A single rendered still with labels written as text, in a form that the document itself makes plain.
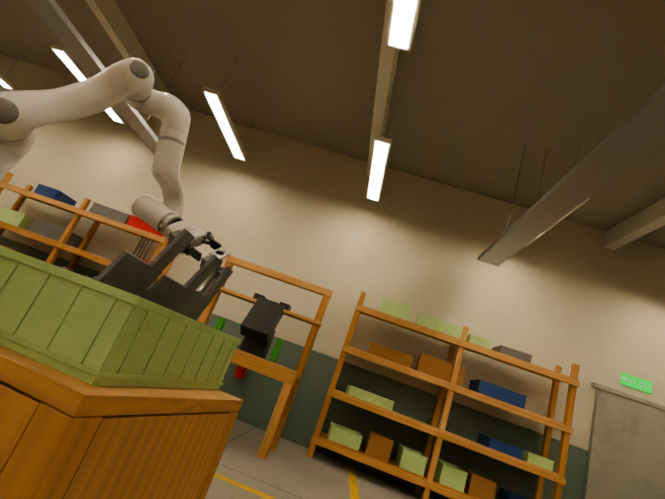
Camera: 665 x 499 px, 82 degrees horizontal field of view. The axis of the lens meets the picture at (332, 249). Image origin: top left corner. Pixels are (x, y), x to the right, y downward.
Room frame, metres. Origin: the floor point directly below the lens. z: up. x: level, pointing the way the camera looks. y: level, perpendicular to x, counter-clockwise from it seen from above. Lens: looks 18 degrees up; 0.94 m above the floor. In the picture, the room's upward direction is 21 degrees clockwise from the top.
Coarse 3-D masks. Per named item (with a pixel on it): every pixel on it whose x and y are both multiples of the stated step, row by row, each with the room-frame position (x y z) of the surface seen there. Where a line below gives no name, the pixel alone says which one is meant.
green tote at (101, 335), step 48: (0, 288) 0.82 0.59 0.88; (48, 288) 0.81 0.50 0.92; (96, 288) 0.78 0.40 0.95; (0, 336) 0.81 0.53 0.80; (48, 336) 0.79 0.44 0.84; (96, 336) 0.77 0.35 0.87; (144, 336) 0.84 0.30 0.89; (192, 336) 1.03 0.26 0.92; (96, 384) 0.77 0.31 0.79; (144, 384) 0.92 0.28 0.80; (192, 384) 1.15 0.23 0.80
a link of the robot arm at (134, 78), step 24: (120, 72) 1.06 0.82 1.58; (144, 72) 1.08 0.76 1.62; (0, 96) 0.97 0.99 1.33; (24, 96) 1.00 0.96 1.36; (48, 96) 1.04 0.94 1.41; (72, 96) 1.07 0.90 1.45; (96, 96) 1.10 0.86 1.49; (120, 96) 1.11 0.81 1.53; (144, 96) 1.18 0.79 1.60; (0, 120) 0.98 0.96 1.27; (24, 120) 1.01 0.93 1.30; (48, 120) 1.06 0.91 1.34; (72, 120) 1.12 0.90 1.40
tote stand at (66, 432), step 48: (0, 384) 0.73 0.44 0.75; (48, 384) 0.71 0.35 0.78; (0, 432) 0.72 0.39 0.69; (48, 432) 0.69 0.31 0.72; (96, 432) 0.76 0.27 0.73; (144, 432) 0.89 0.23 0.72; (192, 432) 1.09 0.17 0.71; (0, 480) 0.70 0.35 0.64; (48, 480) 0.70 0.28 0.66; (96, 480) 0.81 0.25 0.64; (144, 480) 0.97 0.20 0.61; (192, 480) 1.20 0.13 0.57
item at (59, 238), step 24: (0, 192) 6.16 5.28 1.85; (24, 192) 6.00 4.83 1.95; (48, 192) 6.02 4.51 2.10; (0, 216) 6.10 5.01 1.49; (24, 216) 6.07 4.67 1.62; (96, 216) 5.82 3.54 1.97; (120, 216) 5.87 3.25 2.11; (48, 240) 5.89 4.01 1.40; (72, 240) 6.18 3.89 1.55; (72, 264) 6.33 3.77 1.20; (168, 264) 6.13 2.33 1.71
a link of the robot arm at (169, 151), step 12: (168, 144) 1.22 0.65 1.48; (180, 144) 1.24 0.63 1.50; (156, 156) 1.23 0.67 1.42; (168, 156) 1.23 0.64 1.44; (180, 156) 1.26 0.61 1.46; (156, 168) 1.23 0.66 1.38; (168, 168) 1.24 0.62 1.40; (156, 180) 1.29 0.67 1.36; (168, 180) 1.27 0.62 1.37; (168, 192) 1.33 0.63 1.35; (180, 192) 1.33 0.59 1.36; (168, 204) 1.36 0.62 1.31; (180, 204) 1.35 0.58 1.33; (180, 216) 1.37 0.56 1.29
